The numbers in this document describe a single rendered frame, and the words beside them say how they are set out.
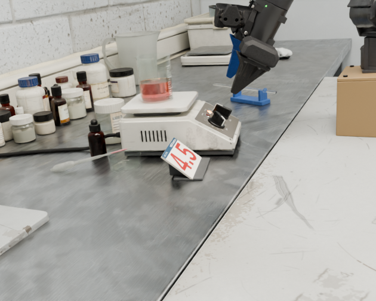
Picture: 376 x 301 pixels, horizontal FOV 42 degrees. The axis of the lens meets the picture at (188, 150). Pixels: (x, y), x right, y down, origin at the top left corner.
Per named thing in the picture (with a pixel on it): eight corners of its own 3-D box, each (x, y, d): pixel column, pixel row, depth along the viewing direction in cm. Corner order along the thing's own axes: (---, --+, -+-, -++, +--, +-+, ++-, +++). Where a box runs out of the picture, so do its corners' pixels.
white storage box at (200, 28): (277, 40, 216) (277, 7, 211) (261, 54, 184) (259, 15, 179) (211, 43, 227) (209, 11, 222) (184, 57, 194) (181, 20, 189)
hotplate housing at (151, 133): (242, 133, 94) (240, 92, 91) (234, 157, 82) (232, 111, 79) (132, 135, 98) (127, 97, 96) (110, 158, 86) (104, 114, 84)
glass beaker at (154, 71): (147, 98, 92) (141, 52, 89) (179, 97, 90) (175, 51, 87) (133, 107, 85) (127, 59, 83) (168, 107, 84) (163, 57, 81)
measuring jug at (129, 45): (105, 89, 145) (98, 39, 140) (108, 81, 157) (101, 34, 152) (166, 83, 146) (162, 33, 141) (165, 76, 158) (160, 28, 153)
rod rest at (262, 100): (271, 103, 114) (270, 88, 113) (261, 106, 112) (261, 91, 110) (239, 98, 121) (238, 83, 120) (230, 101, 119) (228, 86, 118)
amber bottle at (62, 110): (51, 126, 110) (44, 88, 107) (58, 122, 113) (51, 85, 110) (66, 126, 109) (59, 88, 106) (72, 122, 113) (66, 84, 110)
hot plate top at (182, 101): (199, 95, 92) (199, 91, 92) (187, 112, 81) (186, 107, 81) (139, 97, 95) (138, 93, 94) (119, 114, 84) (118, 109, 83)
